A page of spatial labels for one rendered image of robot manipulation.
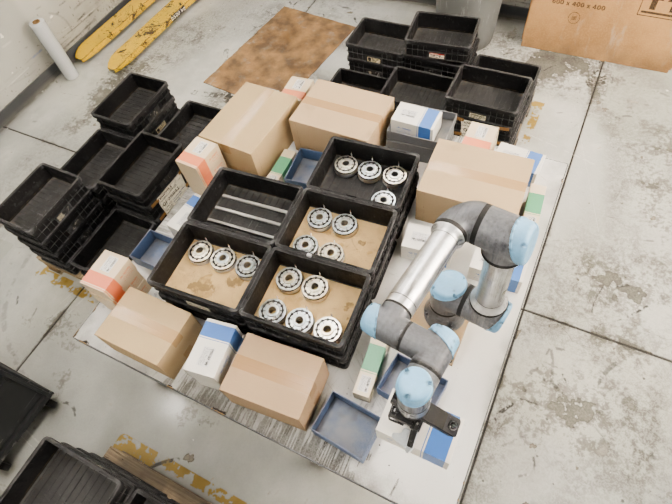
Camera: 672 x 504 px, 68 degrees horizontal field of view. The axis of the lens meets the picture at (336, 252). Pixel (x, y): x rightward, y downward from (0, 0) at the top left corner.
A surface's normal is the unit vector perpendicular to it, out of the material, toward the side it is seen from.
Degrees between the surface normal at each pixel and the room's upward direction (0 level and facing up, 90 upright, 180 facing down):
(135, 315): 0
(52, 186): 0
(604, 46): 72
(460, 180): 0
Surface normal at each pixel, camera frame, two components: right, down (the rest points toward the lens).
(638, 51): -0.47, 0.58
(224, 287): -0.11, -0.53
